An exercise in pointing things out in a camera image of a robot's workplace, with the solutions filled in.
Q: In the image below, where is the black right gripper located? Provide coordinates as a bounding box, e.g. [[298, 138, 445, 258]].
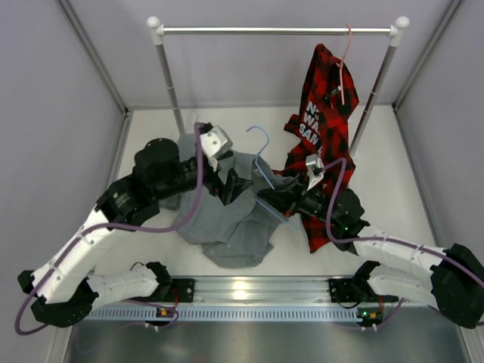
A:
[[257, 173, 340, 226]]

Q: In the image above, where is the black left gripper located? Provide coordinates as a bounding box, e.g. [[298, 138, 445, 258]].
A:
[[154, 157, 253, 204]]

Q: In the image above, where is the light blue wire hanger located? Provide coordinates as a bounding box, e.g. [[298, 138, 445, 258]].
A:
[[245, 125, 306, 232]]

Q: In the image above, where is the grey button shirt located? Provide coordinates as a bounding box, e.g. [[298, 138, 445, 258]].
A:
[[177, 150, 294, 268]]

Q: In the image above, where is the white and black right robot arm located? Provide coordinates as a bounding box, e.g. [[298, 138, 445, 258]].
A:
[[257, 181, 483, 329]]

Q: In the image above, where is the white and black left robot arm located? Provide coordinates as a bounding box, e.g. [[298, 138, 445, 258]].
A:
[[17, 138, 252, 327]]

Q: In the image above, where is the red black plaid shirt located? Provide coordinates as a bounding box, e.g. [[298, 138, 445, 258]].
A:
[[278, 44, 367, 253]]

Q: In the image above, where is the silver white clothes rack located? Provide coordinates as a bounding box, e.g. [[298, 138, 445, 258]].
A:
[[147, 16, 410, 154]]

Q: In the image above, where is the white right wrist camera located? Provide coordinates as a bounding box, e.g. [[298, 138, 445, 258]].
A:
[[306, 154, 324, 191]]

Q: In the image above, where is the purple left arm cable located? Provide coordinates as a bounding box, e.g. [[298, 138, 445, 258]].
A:
[[14, 121, 209, 337]]

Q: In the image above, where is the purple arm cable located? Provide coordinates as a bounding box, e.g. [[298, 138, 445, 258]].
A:
[[319, 157, 484, 330], [14, 121, 209, 337]]

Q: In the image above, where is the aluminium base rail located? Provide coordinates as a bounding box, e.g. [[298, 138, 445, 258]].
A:
[[173, 276, 380, 305]]

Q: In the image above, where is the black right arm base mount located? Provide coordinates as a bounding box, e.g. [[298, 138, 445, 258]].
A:
[[328, 278, 374, 303]]

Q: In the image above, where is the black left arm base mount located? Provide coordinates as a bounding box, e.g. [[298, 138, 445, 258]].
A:
[[150, 278, 195, 303]]

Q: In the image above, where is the pink wire hanger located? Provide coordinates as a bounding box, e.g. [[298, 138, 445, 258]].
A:
[[338, 23, 352, 106]]

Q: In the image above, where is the grey slotted cable duct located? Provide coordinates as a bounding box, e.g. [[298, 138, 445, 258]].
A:
[[86, 305, 383, 323]]

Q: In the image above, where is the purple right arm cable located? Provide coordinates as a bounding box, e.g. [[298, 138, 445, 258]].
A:
[[319, 157, 484, 330]]

